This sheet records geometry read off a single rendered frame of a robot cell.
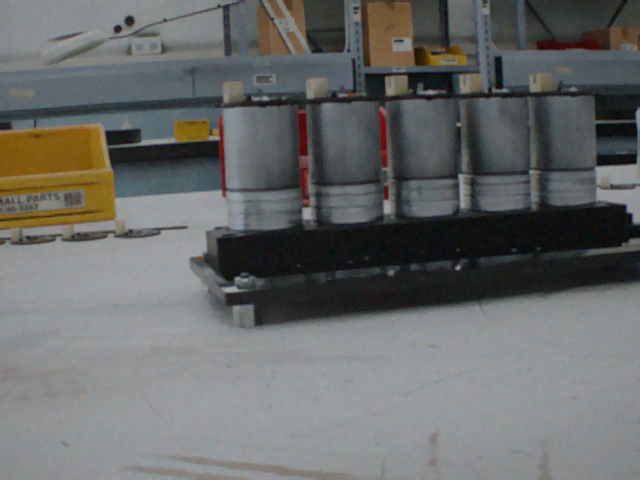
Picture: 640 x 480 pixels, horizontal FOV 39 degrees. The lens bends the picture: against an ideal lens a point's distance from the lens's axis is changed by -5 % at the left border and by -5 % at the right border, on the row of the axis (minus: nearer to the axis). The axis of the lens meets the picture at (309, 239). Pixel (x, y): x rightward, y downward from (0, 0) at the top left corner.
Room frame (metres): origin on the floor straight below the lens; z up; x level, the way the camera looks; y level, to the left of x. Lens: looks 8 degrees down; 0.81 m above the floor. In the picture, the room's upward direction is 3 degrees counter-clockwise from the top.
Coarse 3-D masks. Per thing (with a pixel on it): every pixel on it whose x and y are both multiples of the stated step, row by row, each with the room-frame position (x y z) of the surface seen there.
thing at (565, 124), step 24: (552, 96) 0.32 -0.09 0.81; (576, 96) 0.32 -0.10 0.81; (552, 120) 0.32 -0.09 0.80; (576, 120) 0.32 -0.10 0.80; (552, 144) 0.32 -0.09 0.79; (576, 144) 0.32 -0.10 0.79; (552, 168) 0.32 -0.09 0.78; (576, 168) 0.32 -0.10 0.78; (552, 192) 0.32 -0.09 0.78; (576, 192) 0.32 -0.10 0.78
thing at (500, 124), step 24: (504, 96) 0.32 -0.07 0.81; (480, 120) 0.32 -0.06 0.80; (504, 120) 0.32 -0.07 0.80; (528, 120) 0.32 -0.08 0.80; (480, 144) 0.32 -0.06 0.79; (504, 144) 0.32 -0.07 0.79; (528, 144) 0.32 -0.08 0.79; (480, 168) 0.32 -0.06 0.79; (504, 168) 0.32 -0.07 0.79; (528, 168) 0.32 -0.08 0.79; (480, 192) 0.32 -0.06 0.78; (504, 192) 0.32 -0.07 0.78; (528, 192) 0.32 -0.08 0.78
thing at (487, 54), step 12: (480, 0) 2.81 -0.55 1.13; (480, 12) 2.81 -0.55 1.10; (480, 24) 2.82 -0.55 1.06; (480, 36) 2.82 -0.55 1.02; (480, 48) 2.83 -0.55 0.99; (480, 60) 2.83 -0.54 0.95; (492, 60) 2.82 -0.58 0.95; (480, 72) 2.83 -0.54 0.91; (492, 72) 2.81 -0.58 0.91; (636, 120) 3.03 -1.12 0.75; (600, 132) 2.90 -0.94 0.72; (612, 132) 2.91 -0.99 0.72; (624, 132) 2.92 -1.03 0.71; (636, 132) 2.93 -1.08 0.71; (600, 144) 2.94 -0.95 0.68; (612, 144) 2.95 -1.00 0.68; (624, 144) 2.96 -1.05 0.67; (636, 144) 2.97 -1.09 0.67
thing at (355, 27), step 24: (360, 0) 2.72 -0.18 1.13; (360, 24) 2.72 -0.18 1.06; (360, 48) 2.72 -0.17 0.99; (0, 72) 2.48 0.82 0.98; (24, 72) 2.49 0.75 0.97; (48, 72) 2.51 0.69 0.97; (72, 72) 2.52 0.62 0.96; (360, 72) 2.72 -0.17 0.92; (0, 120) 2.47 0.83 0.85; (24, 120) 2.49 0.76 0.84; (144, 144) 2.56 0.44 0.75; (168, 144) 2.58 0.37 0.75; (192, 144) 2.59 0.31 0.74; (216, 144) 2.61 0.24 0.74; (120, 168) 2.58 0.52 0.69; (144, 168) 2.60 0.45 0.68; (168, 168) 2.61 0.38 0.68; (192, 168) 2.63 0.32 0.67; (216, 168) 2.64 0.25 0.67
